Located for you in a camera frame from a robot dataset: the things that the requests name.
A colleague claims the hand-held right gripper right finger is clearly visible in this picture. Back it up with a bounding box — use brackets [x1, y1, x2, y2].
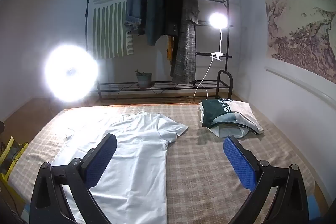
[223, 135, 309, 224]

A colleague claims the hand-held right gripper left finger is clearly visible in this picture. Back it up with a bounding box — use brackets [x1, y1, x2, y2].
[30, 133, 118, 224]

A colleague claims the white t-shirt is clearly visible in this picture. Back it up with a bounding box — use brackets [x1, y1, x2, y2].
[51, 111, 189, 224]

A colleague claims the beige plaid blanket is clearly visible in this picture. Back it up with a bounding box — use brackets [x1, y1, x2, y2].
[8, 105, 315, 224]

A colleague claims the green patterned folded garment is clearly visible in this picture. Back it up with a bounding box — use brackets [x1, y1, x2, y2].
[201, 98, 259, 132]

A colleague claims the small potted plant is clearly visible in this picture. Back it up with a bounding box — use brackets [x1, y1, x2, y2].
[135, 70, 153, 88]

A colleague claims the yellow bag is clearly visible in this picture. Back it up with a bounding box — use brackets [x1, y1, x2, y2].
[0, 136, 29, 214]

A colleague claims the yellow scarf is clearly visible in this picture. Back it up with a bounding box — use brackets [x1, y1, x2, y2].
[167, 35, 176, 65]

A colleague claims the green striped hanging cloth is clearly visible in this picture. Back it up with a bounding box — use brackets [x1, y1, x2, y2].
[91, 0, 135, 60]

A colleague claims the grey plaid coat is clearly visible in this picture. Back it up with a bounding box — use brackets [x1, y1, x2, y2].
[171, 0, 200, 84]

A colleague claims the white clip lamp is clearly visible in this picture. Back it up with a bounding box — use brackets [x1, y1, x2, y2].
[209, 12, 228, 61]

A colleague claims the teal jacket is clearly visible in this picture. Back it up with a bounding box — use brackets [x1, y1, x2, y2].
[145, 0, 165, 46]

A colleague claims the blue denim jacket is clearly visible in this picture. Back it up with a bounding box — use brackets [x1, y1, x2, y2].
[125, 0, 147, 35]

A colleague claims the black jacket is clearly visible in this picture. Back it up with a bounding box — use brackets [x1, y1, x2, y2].
[161, 0, 181, 37]

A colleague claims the black metal bed post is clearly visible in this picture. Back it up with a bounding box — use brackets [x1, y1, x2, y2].
[215, 70, 235, 100]

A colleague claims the ring light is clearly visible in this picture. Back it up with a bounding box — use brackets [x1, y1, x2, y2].
[44, 42, 100, 102]

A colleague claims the white lamp cable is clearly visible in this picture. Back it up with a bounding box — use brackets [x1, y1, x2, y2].
[194, 55, 214, 104]

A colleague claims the landscape wall mural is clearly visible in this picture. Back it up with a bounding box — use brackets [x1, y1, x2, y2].
[262, 0, 336, 81]

